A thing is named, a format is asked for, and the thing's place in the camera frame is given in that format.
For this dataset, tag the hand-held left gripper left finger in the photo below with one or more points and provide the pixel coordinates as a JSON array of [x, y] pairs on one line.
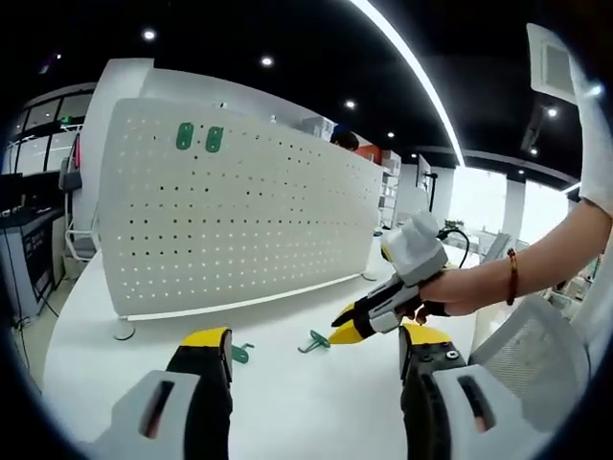
[[158, 417]]

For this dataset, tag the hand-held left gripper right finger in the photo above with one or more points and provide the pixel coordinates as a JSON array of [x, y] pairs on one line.
[[469, 417]]

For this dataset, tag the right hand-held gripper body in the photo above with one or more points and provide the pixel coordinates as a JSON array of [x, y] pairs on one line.
[[416, 254]]

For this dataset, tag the green hook assembly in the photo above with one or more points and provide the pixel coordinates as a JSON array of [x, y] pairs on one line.
[[214, 139], [185, 136], [320, 340], [239, 357]]

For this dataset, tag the white pegboard mounting plate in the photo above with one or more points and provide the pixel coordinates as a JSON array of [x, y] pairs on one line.
[[239, 230]]

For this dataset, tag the monitor on black stand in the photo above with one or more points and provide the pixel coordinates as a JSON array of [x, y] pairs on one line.
[[424, 175]]

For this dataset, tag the white mesh chair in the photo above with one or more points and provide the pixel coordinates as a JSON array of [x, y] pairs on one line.
[[531, 350]]

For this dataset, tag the ceiling light strip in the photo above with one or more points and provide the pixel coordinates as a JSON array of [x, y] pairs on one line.
[[426, 81]]

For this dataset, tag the white office chair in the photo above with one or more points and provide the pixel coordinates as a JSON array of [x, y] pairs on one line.
[[81, 246]]

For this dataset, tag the grey equipment cabinet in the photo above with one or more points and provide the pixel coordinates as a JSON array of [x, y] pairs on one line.
[[31, 259]]

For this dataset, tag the person's white shirt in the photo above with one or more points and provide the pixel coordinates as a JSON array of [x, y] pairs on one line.
[[598, 158]]

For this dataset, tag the white ceiling air conditioner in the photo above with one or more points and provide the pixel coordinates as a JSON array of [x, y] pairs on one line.
[[551, 62]]

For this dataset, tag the grey hanging bag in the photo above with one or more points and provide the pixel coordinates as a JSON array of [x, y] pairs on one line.
[[71, 181]]

